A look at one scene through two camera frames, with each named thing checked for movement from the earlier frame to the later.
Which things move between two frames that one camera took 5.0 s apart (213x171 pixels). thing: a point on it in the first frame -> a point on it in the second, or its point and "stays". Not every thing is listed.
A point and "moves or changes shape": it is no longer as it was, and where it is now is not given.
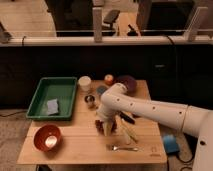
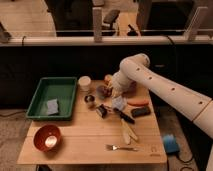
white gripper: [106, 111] -> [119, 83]
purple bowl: [129, 82] stays
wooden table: [81, 140] stays
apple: [108, 79] stays
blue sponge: [170, 144] stays
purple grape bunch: [100, 126] moves or changes shape
